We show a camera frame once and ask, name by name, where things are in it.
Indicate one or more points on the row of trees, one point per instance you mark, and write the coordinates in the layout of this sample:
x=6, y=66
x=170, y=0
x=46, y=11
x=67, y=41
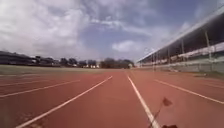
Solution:
x=110, y=63

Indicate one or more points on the red running track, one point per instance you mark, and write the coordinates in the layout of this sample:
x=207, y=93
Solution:
x=106, y=103

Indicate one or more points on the grass field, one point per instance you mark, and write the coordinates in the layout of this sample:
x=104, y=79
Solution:
x=40, y=69

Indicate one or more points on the long roofed grandstand building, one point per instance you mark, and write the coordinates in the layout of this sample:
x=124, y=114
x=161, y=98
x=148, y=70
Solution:
x=200, y=43

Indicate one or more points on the low dark building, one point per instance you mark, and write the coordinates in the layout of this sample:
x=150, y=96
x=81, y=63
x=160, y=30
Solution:
x=16, y=59

